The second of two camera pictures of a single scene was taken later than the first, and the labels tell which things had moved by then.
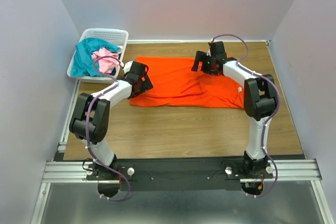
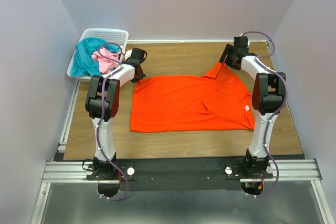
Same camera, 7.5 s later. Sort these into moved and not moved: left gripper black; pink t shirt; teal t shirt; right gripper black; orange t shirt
Moved: left gripper black; right gripper black; orange t shirt
Not moved: teal t shirt; pink t shirt
